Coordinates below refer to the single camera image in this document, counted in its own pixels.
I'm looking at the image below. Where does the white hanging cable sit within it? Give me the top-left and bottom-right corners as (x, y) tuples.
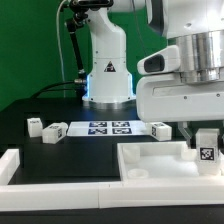
(55, 0), (69, 98)

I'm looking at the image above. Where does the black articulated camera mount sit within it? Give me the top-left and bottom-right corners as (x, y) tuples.
(65, 0), (114, 98)

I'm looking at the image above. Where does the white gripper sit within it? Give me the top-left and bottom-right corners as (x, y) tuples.
(136, 45), (224, 146)

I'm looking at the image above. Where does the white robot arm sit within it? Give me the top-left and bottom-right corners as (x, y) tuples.
(86, 0), (224, 124)

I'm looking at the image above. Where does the white square tabletop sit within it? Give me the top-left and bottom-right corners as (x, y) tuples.
(117, 141), (224, 181)

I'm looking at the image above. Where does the white marker tag sheet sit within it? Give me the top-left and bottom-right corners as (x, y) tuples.
(67, 120), (147, 137)

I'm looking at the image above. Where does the white U-shaped obstacle fence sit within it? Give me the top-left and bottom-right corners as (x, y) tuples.
(0, 149), (224, 211)

